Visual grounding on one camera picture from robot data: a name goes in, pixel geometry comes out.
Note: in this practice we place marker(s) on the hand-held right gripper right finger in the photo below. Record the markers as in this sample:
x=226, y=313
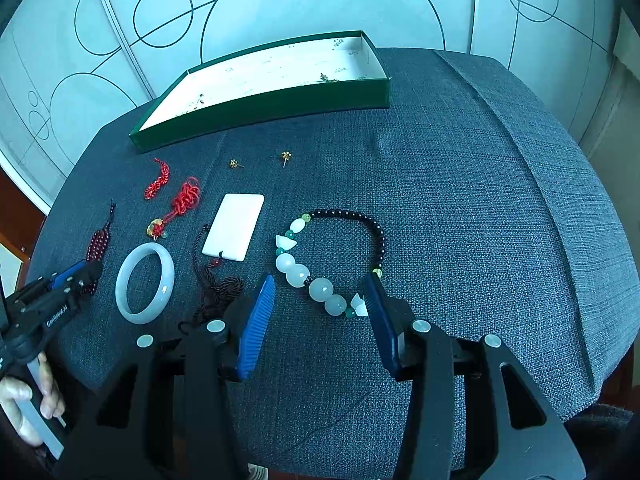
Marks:
x=381, y=320

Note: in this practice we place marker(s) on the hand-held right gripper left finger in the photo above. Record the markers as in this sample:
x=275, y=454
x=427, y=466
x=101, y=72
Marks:
x=257, y=320

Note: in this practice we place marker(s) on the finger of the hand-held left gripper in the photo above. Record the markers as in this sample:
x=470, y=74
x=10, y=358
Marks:
x=67, y=271
x=87, y=277

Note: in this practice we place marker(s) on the pale jade bangle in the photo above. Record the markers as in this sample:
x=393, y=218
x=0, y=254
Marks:
x=142, y=316

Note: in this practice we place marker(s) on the red knot amber charm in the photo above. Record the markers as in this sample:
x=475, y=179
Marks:
x=186, y=197

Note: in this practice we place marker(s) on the small gold earring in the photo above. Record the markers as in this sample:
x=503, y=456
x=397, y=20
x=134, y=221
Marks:
x=234, y=164
x=286, y=156

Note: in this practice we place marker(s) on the green cardboard box white inside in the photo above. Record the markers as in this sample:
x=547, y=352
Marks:
x=300, y=105

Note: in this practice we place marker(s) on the person's left hand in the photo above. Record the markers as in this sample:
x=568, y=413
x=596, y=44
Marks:
x=15, y=400

